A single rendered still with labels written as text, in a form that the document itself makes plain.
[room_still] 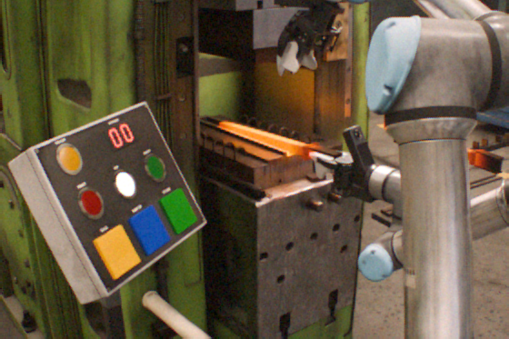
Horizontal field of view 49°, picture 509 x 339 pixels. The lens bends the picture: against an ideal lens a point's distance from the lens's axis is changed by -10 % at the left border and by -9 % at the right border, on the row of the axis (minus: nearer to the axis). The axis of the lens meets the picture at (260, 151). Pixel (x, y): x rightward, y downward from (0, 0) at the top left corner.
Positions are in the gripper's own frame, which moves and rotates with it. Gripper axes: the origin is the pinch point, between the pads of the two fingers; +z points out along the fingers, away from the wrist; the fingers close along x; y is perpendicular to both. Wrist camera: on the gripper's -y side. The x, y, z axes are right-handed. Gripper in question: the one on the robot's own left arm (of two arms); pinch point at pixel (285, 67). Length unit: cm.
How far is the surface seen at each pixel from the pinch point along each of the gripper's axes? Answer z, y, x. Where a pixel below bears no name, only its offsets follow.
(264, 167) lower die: 30.7, 0.8, 5.4
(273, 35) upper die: 1.9, -14.1, 7.8
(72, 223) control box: 11, 16, -55
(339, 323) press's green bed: 78, 32, 31
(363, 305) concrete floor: 134, 13, 94
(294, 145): 25.6, 0.6, 12.9
